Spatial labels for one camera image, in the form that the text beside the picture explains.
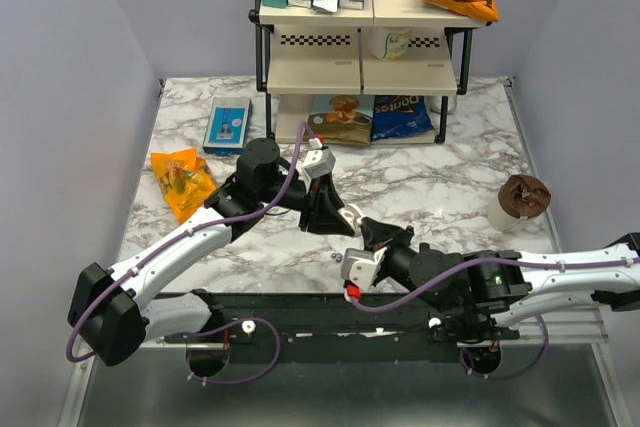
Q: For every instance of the beige black shelf rack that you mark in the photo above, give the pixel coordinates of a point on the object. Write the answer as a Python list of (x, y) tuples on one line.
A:
[(301, 54)]

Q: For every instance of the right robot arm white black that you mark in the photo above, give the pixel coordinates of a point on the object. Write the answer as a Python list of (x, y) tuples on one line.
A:
[(483, 295)]

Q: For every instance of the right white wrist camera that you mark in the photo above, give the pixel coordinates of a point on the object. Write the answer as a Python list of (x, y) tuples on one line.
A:
[(361, 267)]

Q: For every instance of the gold brown snack bag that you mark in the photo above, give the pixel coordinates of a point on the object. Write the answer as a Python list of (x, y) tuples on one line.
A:
[(343, 118)]

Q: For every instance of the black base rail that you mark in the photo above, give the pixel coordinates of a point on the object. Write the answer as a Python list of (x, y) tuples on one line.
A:
[(325, 328)]

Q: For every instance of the white yogurt cup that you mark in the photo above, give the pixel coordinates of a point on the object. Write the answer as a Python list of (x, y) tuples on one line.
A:
[(389, 44)]

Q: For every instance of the orange candy bag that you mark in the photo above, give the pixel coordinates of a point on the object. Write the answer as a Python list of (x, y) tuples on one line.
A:
[(184, 179)]

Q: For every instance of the blue razor box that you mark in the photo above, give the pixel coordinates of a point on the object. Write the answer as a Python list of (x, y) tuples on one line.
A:
[(227, 126)]

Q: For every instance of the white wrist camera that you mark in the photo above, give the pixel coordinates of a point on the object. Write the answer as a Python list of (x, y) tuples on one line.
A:
[(361, 267), (317, 163)]

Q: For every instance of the blue Doritos bag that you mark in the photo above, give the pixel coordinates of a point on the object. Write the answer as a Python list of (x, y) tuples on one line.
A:
[(397, 116)]

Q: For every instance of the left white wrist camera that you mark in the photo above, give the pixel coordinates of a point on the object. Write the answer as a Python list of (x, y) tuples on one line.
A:
[(317, 163)]

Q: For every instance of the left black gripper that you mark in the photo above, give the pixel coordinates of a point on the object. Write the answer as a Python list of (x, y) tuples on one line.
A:
[(322, 216)]

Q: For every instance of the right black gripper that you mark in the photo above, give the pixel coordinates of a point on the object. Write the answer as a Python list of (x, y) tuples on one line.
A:
[(377, 235)]

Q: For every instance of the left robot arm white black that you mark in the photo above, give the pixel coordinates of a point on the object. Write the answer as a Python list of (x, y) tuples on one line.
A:
[(114, 310)]

